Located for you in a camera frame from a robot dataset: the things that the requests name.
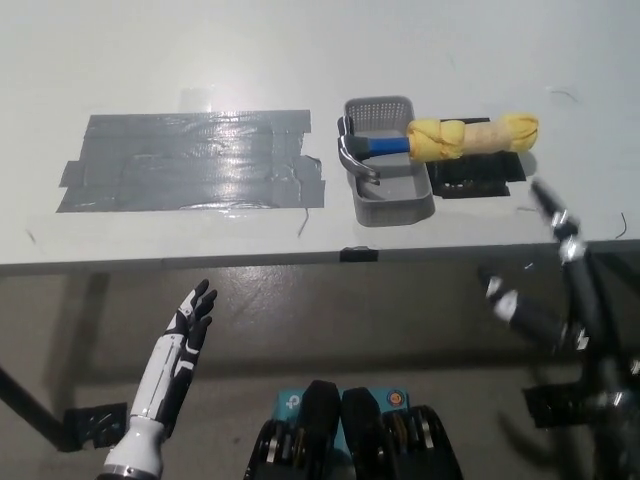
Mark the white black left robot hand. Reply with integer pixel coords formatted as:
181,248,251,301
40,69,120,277
129,278,219,432

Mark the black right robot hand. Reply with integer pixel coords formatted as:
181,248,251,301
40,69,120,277
476,177,619,362

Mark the hammer with yellow cloth handle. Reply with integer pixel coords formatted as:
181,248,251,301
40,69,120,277
335,111,542,185

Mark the black tape patch on desk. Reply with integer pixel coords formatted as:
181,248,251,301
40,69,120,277
425,117,527,200

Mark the gray perforated plastic container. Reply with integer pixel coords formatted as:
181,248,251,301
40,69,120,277
342,94,436,227

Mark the black table leg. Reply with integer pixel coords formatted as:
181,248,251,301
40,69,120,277
0,362,76,451

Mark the small black tape on edge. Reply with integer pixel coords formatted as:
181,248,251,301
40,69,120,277
339,245,381,264

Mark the gray duct tape patch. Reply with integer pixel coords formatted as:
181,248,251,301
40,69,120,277
54,109,327,215

